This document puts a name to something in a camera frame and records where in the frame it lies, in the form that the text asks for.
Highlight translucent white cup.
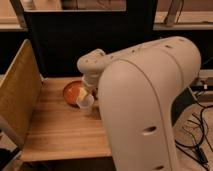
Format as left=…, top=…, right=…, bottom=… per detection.
left=76, top=95, right=94, bottom=115

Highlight black back panel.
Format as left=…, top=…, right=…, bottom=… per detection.
left=24, top=0, right=157, bottom=77

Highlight orange ceramic plate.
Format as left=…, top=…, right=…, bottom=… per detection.
left=63, top=81, right=83, bottom=106

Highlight black floor cables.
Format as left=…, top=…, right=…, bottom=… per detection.
left=174, top=99, right=213, bottom=167

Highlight wooden side panel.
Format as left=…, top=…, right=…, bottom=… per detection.
left=0, top=39, right=42, bottom=148

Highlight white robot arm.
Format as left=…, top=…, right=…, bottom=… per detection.
left=77, top=36, right=201, bottom=171

